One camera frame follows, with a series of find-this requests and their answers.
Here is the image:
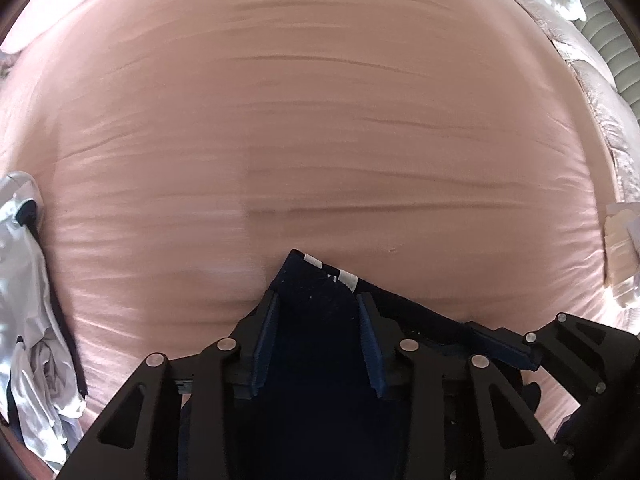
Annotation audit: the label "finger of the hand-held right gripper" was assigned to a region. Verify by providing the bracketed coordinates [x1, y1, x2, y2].
[464, 311, 623, 411]

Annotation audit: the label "pale blue white shirt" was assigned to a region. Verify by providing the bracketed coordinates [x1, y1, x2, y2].
[0, 171, 88, 473]

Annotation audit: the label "grey padded headboard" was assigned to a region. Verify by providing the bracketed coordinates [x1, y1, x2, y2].
[520, 0, 640, 111]

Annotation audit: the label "pale pink quilt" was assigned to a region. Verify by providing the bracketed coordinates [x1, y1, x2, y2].
[472, 0, 640, 201]

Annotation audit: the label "bed with pink sheet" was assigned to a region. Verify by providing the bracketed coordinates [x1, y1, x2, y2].
[0, 0, 640, 441]

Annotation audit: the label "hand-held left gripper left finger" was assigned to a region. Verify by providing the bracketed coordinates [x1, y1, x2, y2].
[55, 290, 281, 480]

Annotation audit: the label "navy pants with white stripes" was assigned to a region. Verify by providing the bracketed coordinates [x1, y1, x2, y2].
[180, 249, 543, 480]

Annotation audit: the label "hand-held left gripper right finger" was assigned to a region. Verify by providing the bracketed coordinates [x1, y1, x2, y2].
[356, 292, 563, 480]

